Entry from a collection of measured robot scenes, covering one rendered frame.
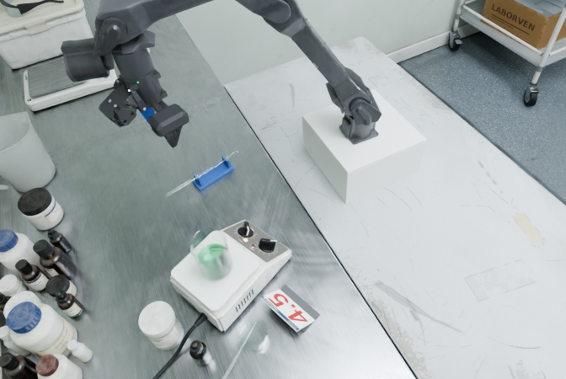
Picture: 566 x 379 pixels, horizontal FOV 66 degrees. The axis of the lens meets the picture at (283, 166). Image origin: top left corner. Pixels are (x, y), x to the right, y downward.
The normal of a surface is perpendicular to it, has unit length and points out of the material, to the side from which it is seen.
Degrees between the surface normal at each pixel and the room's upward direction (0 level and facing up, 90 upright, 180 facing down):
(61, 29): 93
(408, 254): 0
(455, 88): 0
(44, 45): 93
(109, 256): 0
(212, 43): 90
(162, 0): 90
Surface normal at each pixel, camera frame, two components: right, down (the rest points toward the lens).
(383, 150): -0.04, -0.67
